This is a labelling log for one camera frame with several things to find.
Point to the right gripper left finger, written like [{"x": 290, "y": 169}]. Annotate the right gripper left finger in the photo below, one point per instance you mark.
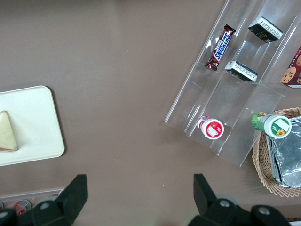
[{"x": 70, "y": 202}]

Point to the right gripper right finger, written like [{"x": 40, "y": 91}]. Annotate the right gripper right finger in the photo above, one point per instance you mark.
[{"x": 211, "y": 212}]

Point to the triangular sandwich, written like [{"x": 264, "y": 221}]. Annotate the triangular sandwich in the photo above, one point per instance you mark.
[{"x": 7, "y": 134}]

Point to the black white snack box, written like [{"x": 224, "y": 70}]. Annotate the black white snack box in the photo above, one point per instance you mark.
[
  {"x": 242, "y": 71},
  {"x": 265, "y": 29}
]

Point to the beige plastic tray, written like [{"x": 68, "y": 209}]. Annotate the beige plastic tray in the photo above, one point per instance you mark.
[{"x": 35, "y": 122}]

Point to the red white yogurt bottle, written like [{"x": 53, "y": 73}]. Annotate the red white yogurt bottle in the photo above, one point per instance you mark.
[{"x": 211, "y": 128}]

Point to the red cookie box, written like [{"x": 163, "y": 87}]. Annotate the red cookie box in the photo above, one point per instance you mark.
[{"x": 294, "y": 73}]

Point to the small tan wicker basket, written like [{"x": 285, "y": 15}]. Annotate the small tan wicker basket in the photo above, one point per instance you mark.
[{"x": 258, "y": 162}]

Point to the silver foil packet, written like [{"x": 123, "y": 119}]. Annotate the silver foil packet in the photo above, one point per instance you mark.
[{"x": 288, "y": 153}]

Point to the snickers chocolate bar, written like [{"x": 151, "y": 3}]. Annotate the snickers chocolate bar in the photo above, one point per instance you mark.
[{"x": 221, "y": 47}]

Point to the green yogurt bottle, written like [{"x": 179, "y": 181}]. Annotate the green yogurt bottle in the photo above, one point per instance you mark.
[{"x": 275, "y": 124}]

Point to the clear acrylic stepped display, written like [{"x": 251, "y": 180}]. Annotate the clear acrylic stepped display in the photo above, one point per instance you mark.
[{"x": 235, "y": 99}]

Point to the red cola bottle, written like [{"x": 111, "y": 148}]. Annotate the red cola bottle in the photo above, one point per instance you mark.
[{"x": 22, "y": 206}]

